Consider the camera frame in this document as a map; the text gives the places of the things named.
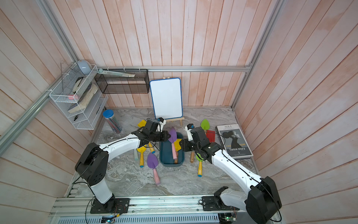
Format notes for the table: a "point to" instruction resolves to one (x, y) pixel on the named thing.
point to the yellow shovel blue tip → (141, 150)
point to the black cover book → (234, 141)
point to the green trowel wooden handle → (205, 125)
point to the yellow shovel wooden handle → (177, 148)
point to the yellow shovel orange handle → (152, 149)
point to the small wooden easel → (178, 119)
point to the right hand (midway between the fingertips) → (182, 141)
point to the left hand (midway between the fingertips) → (170, 137)
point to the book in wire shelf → (92, 89)
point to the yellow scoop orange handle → (142, 123)
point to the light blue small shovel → (135, 154)
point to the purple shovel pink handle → (152, 161)
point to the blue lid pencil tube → (108, 114)
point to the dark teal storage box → (166, 153)
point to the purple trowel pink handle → (172, 137)
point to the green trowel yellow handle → (200, 164)
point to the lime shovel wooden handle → (192, 156)
